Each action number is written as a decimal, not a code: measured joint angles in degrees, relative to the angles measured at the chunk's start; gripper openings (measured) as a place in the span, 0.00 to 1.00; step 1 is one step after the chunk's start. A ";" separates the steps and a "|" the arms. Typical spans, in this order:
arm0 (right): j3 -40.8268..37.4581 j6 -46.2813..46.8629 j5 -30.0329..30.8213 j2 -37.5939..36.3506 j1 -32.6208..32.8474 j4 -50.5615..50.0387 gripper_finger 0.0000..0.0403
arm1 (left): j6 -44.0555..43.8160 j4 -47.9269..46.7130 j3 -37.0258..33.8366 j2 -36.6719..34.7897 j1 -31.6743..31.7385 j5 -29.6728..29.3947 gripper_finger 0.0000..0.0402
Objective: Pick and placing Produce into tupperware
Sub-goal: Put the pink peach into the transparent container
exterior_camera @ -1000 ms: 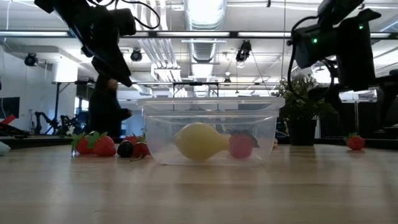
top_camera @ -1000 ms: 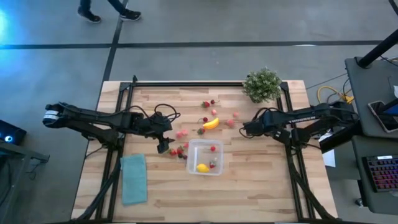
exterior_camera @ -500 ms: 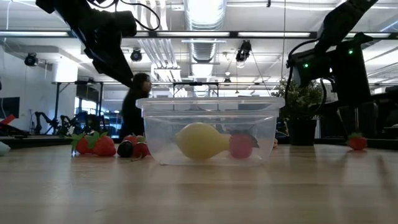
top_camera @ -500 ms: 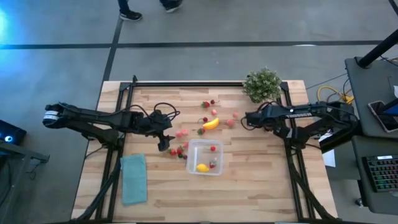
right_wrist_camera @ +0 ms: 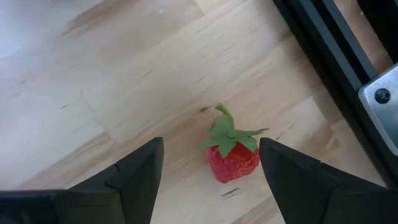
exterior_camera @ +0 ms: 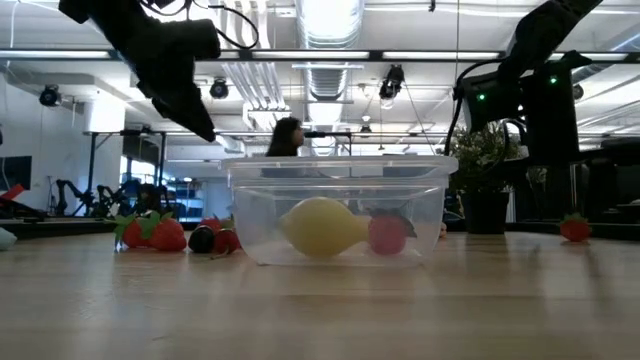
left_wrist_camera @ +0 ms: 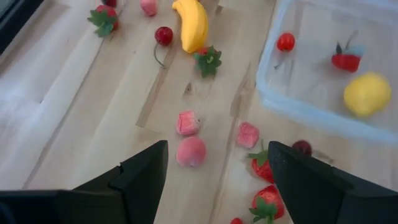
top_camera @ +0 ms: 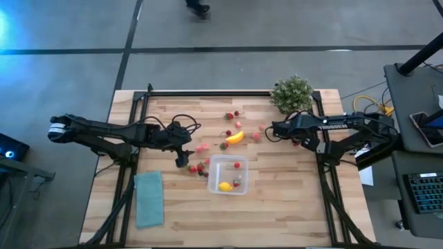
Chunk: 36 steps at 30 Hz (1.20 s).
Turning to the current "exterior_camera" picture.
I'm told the black ceiling spotlight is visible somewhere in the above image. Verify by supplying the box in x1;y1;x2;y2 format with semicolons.
208;77;230;100
38;84;63;108

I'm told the black plant pot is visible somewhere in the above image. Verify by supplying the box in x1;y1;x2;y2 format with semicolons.
459;191;511;236

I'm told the black hanging overhead camera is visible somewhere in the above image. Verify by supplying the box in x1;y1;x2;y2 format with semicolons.
377;63;406;101

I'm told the black overhead frame bar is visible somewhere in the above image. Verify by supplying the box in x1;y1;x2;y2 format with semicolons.
0;48;640;63

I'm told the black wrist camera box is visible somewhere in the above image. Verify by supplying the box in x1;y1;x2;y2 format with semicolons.
459;69;525;134
169;18;222;60

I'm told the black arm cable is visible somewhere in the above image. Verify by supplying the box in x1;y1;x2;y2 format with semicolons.
142;0;261;51
443;57;506;157

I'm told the person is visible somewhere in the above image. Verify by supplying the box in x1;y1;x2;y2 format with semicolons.
263;116;307;158

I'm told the yellow lemon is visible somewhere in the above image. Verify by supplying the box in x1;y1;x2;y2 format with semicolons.
278;196;371;259

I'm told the clear plastic tupperware container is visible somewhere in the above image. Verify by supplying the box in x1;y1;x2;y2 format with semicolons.
218;154;460;268

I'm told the green artificial plant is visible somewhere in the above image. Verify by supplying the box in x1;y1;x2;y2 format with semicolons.
446;121;524;197

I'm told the bright red cherry with stem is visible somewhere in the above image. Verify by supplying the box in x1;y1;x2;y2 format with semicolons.
209;228;242;260

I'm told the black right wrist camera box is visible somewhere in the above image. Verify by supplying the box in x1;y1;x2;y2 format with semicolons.
459;69;525;134

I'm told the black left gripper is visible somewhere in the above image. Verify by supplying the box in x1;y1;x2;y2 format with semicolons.
92;4;217;143

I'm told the dark red cherry with stem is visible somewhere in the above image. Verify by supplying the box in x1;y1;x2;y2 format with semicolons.
187;225;217;255

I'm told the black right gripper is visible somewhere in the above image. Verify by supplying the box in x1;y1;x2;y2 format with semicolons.
520;59;581;166

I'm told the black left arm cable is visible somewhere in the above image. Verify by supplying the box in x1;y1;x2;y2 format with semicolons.
142;0;261;51

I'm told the pale teal object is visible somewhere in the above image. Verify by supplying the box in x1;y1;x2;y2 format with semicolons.
0;226;18;252

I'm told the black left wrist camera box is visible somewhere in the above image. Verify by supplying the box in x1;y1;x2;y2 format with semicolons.
169;18;222;60

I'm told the silver ventilation duct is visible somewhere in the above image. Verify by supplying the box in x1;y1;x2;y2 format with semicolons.
294;0;366;101

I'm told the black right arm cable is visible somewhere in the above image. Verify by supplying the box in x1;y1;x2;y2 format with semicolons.
443;57;506;157

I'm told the red flat object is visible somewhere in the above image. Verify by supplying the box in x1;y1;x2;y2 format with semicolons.
0;183;26;202

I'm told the dark wall monitor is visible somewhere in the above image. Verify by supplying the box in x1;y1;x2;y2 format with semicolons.
0;155;33;192

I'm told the low black frame stand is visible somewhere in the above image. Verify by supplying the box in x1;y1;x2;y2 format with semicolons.
303;130;354;157

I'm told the tall black frame stand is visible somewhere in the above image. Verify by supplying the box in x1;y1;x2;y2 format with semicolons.
82;128;169;211

